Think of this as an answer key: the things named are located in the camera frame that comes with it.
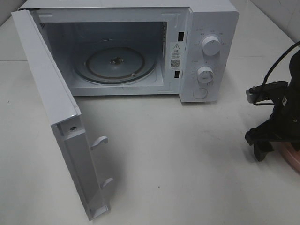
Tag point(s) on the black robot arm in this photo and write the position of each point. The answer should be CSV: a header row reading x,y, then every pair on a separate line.
x,y
294,68

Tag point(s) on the white lower microwave knob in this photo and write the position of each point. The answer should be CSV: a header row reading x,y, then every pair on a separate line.
x,y
205,74

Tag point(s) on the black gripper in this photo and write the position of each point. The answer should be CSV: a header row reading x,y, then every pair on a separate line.
x,y
282,126

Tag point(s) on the white microwave knob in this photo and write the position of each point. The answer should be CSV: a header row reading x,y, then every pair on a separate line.
x,y
205,74
211,45

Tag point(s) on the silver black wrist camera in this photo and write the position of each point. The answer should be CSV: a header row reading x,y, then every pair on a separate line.
x,y
272,91

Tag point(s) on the round white door button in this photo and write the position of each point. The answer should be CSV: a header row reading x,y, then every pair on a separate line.
x,y
200,93

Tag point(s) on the white microwave door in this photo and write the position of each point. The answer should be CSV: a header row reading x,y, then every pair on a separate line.
x,y
63,113

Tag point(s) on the pink round plate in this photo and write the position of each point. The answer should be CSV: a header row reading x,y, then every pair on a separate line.
x,y
291,155

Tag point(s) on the white warning label sticker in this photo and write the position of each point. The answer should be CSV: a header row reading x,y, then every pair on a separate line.
x,y
175,55

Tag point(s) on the white microwave oven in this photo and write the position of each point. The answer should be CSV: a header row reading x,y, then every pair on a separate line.
x,y
70,23

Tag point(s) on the white upper microwave knob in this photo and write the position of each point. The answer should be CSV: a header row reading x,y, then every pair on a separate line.
x,y
211,45

